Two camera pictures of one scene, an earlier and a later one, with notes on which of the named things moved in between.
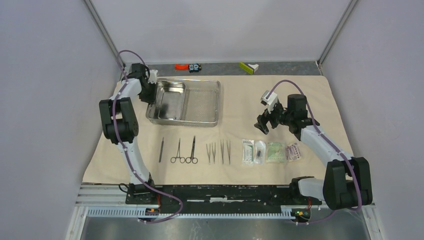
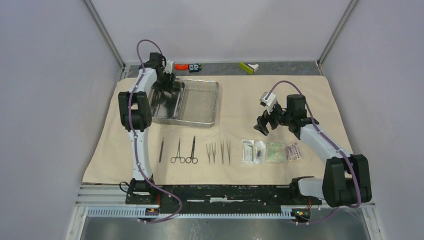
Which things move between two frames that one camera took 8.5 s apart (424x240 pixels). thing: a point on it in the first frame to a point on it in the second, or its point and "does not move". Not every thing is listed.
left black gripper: x=152 y=98 to x=168 y=86
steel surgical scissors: x=194 y=160 does not move
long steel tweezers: x=228 y=149 does not move
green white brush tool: x=249 y=68 does not move
